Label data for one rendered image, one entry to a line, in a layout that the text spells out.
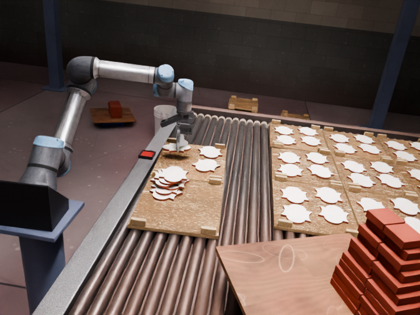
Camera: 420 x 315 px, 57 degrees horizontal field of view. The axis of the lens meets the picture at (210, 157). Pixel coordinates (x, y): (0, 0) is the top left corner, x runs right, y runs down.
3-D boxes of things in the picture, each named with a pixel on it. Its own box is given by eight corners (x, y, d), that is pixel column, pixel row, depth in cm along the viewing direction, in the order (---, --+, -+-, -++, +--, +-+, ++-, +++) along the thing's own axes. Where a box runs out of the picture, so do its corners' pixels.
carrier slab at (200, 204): (127, 228, 148) (127, 224, 147) (150, 177, 185) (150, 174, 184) (218, 239, 147) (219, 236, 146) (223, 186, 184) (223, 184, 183)
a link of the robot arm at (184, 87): (176, 77, 193) (193, 79, 194) (174, 99, 197) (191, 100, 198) (176, 80, 185) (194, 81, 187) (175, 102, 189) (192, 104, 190)
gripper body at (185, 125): (192, 136, 196) (194, 113, 192) (174, 135, 195) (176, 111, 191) (191, 132, 203) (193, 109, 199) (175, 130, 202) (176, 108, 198)
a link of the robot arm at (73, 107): (31, 167, 163) (70, 57, 181) (41, 176, 177) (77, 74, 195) (60, 174, 164) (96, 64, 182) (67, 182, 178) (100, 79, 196)
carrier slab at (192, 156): (150, 177, 186) (150, 174, 185) (165, 144, 223) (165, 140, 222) (223, 185, 185) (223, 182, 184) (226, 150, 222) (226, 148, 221)
